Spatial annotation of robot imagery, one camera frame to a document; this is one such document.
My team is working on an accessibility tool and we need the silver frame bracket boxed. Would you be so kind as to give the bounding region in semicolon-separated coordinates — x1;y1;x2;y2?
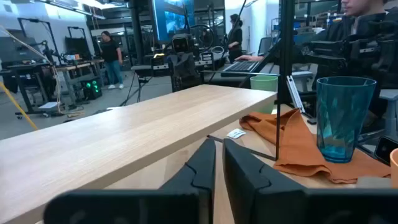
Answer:
285;75;306;113

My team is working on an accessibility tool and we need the person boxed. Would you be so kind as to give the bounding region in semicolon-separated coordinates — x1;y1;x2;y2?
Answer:
98;30;125;90
310;0;398;125
226;13;244;63

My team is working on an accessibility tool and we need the beige cable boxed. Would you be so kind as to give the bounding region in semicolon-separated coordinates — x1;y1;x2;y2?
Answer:
0;26;65;114

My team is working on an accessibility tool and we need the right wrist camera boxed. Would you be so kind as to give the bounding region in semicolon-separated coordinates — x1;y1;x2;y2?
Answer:
172;34;191;54

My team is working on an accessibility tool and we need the person's hand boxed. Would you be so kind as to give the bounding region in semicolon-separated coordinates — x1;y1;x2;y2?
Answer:
234;54;265;62

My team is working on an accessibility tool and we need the grey laptop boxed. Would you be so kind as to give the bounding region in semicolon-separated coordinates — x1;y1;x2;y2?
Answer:
220;40;280;78

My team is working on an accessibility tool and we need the black tripod stand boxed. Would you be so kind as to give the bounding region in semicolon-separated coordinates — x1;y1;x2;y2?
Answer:
119;64;154;107

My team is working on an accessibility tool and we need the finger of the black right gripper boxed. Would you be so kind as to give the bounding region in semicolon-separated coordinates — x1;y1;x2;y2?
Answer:
185;70;201;92
171;70;187;92

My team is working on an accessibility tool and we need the orange cloth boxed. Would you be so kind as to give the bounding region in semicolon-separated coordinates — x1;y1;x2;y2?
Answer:
238;108;392;184

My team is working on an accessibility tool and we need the black computer with green lights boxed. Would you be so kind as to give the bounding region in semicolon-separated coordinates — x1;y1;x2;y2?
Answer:
80;77;103;101

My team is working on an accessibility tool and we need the large blue display screen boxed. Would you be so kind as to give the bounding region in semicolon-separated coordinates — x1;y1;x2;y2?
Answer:
151;0;196;44

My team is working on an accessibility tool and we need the yellow cable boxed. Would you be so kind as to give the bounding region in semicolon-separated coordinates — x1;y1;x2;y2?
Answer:
0;81;39;131

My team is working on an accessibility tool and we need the white printed cloth tag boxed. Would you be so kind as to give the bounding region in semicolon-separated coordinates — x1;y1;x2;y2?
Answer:
226;128;247;140

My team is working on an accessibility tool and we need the small black camera box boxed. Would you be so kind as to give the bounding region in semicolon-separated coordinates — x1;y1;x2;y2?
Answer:
374;135;398;166

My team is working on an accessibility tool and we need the sage green cup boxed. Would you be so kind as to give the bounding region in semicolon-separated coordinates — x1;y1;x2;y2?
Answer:
249;75;279;115

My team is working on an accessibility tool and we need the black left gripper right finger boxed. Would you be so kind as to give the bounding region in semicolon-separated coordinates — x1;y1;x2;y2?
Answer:
222;138;398;224

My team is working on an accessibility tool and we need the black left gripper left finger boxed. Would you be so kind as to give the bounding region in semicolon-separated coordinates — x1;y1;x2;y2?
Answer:
43;138;218;224

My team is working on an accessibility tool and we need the teal faceted plastic tumbler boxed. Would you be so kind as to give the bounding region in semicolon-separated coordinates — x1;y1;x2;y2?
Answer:
316;76;377;164

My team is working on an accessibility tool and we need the workbench table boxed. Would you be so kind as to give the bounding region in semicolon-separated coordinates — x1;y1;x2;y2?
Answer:
4;58;105;114

